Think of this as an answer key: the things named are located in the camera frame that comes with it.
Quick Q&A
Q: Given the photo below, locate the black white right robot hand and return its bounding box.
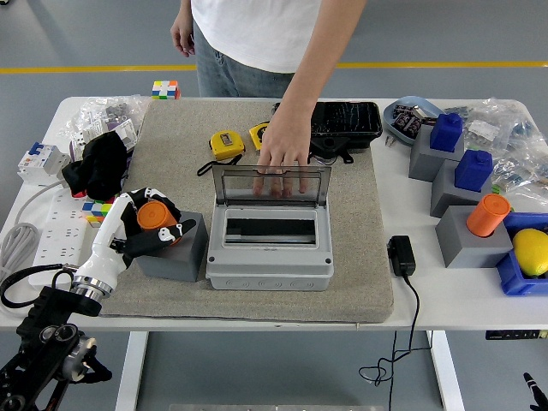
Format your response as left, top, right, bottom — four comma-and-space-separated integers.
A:
522, 371, 548, 411

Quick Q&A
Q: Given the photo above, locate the person's left hand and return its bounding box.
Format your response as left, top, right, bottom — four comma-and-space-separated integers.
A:
252, 102, 318, 199

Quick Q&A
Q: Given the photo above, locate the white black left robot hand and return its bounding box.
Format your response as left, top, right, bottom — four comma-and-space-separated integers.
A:
74, 187, 198, 287

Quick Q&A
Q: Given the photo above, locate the person's right hand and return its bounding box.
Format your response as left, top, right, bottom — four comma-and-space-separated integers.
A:
170, 16, 196, 58

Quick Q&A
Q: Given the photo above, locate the orange cylinder battery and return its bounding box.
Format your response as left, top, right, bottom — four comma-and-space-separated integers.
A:
136, 200, 181, 246
465, 193, 511, 237

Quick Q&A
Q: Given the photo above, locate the smoky transparent box lid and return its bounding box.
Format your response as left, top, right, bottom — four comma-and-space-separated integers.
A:
211, 165, 333, 209

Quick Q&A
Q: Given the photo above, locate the grey electrical box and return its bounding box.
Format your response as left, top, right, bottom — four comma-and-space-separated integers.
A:
205, 204, 335, 292

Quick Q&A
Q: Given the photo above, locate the yellow tape measure printed 5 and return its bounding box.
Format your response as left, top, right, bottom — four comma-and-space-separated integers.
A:
248, 121, 271, 151

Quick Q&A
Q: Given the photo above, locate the colourful puzzle cube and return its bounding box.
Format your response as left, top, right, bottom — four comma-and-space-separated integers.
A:
80, 194, 119, 224

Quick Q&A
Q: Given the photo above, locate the white power strip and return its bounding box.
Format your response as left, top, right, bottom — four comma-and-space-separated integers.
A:
28, 188, 93, 288

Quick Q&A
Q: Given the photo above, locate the colourful cube white cross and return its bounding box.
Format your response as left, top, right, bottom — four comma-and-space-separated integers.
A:
151, 80, 182, 101

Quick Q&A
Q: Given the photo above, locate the black table control panel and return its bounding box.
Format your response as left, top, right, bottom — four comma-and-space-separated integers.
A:
485, 328, 548, 341

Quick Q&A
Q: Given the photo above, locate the black plastic tray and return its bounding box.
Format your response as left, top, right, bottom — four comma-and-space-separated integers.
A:
273, 100, 384, 164

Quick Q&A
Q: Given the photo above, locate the person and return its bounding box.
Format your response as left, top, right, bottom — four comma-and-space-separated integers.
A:
170, 0, 369, 198

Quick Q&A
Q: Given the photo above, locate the grey square holder block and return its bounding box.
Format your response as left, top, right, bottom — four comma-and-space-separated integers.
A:
435, 205, 514, 270
134, 210, 210, 283
408, 123, 467, 182
430, 158, 493, 218

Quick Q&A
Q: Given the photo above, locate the black cloth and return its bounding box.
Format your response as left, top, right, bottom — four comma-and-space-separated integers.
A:
62, 130, 129, 202

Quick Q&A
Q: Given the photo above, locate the white table leg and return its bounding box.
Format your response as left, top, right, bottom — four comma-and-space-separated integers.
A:
114, 331, 150, 411
426, 329, 466, 411

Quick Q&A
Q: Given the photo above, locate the light blue dish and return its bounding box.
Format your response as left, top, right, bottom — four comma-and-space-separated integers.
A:
383, 94, 446, 146

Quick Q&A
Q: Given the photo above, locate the clear bag of white parts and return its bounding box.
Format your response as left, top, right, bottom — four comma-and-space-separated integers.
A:
62, 94, 151, 159

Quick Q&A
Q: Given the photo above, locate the white blue circuit breaker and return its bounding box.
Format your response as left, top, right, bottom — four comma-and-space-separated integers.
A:
16, 141, 72, 188

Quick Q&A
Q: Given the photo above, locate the blue plastic bin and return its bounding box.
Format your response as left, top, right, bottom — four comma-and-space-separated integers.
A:
496, 211, 548, 296

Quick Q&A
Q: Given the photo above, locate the yellow lemon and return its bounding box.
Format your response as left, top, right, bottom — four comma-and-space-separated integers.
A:
512, 228, 548, 277

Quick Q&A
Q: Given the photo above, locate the blue bottle-shaped block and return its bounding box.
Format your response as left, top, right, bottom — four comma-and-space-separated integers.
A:
453, 148, 493, 193
430, 111, 465, 153

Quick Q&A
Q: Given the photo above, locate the grey-brown mat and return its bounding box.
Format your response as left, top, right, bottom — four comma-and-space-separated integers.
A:
98, 98, 395, 325

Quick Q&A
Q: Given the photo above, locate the black power adapter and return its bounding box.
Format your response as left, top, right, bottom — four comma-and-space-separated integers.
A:
386, 235, 417, 277

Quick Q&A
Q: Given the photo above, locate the clear bag of small parts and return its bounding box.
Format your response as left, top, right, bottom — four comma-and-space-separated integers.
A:
443, 96, 548, 200

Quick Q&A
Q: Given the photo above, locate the yellow tape measure black strap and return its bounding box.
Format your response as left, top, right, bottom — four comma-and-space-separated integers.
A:
196, 130, 247, 176

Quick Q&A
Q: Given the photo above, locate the black adapter cord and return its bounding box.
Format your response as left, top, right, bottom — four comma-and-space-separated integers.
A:
358, 274, 432, 411

